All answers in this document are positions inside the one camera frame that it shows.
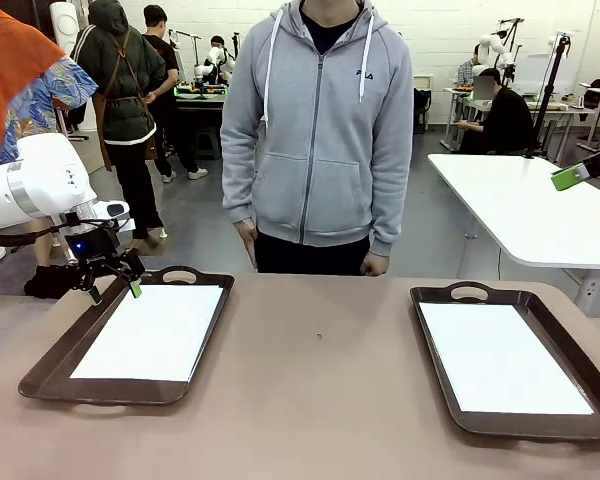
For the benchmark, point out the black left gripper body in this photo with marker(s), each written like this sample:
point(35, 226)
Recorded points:
point(95, 245)

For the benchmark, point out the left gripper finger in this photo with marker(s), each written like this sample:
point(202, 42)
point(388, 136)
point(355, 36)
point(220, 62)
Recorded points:
point(130, 265)
point(82, 277)

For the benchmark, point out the white A4 paper sheets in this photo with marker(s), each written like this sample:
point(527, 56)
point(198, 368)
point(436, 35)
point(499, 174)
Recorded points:
point(500, 355)
point(150, 335)

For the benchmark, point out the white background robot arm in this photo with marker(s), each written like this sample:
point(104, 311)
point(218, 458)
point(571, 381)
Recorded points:
point(202, 67)
point(495, 42)

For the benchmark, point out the person's right hand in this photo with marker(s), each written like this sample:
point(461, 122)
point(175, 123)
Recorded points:
point(250, 240)

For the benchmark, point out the person's left hand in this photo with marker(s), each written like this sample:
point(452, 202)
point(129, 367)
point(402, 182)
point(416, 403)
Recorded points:
point(376, 264)

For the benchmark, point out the black bag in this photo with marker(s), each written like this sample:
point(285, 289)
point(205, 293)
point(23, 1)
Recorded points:
point(45, 285)

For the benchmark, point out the white rounded table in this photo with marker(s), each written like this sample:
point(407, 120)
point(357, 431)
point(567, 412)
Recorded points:
point(500, 200)

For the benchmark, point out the white background work table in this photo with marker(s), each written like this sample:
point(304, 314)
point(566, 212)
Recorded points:
point(545, 102)

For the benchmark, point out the black tripod pole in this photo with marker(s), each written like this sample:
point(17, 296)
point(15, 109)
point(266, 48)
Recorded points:
point(547, 100)

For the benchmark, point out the person in black clothes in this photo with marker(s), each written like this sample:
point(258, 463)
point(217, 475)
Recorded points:
point(505, 120)

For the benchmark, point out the blue floral shirt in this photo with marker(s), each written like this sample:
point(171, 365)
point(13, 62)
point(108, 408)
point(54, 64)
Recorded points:
point(40, 110)

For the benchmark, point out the person in plaid shirt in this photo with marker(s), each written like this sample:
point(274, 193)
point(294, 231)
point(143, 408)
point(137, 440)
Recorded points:
point(466, 67)

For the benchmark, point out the person in dark green coat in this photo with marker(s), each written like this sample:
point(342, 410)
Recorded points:
point(125, 90)

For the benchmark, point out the black lamp stand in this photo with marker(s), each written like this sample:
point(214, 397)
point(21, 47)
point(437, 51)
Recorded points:
point(511, 30)

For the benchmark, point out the dark background work table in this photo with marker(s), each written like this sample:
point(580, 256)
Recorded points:
point(200, 100)

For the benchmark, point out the person in black t-shirt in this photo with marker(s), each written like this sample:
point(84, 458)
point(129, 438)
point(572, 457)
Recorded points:
point(167, 65)

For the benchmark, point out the orange garment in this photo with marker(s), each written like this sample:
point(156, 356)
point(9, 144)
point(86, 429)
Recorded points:
point(10, 50)

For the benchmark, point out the person in grey hoodie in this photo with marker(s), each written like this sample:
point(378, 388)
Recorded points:
point(320, 150)

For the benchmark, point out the seated background person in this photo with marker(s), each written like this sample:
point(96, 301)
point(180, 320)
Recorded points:
point(220, 46)

